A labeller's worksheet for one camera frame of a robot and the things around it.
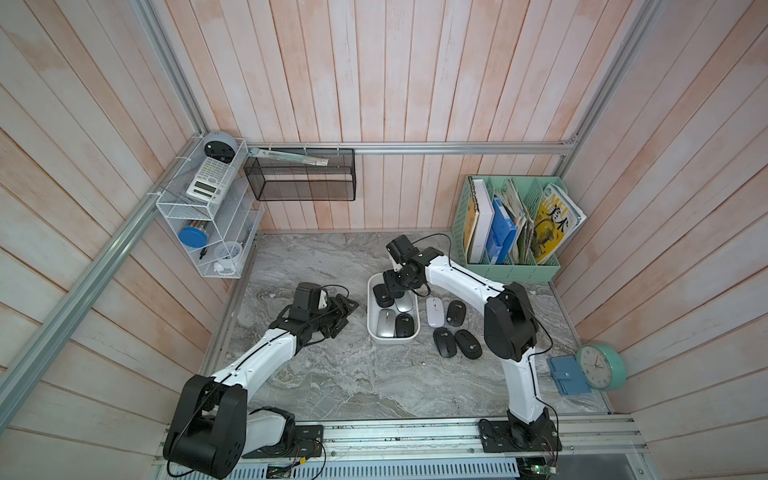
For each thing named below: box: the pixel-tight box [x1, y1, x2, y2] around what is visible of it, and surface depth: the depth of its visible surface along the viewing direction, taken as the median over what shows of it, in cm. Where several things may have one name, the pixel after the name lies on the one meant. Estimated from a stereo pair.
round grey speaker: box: [204, 131, 238, 164], surface depth 83 cm
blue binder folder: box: [486, 197, 517, 265], surface depth 97 cm
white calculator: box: [186, 157, 235, 205], surface depth 79 cm
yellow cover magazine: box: [532, 183, 587, 265], surface depth 100 cm
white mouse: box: [426, 296, 445, 328], surface depth 97 cm
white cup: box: [213, 241, 242, 275], surface depth 92 cm
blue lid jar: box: [178, 227, 209, 249], surface depth 79 cm
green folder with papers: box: [496, 178, 535, 265], surface depth 98 cm
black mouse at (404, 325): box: [395, 313, 415, 338], surface depth 94 cm
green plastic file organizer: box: [451, 175, 567, 281], surface depth 100 cm
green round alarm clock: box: [576, 343, 627, 392], surface depth 78 cm
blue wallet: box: [546, 356, 592, 396], surface depth 84 cm
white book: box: [470, 178, 495, 263], surface depth 97 cm
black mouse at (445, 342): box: [433, 327, 457, 358], surface depth 91 cm
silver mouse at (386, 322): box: [377, 308, 396, 338], surface depth 95 cm
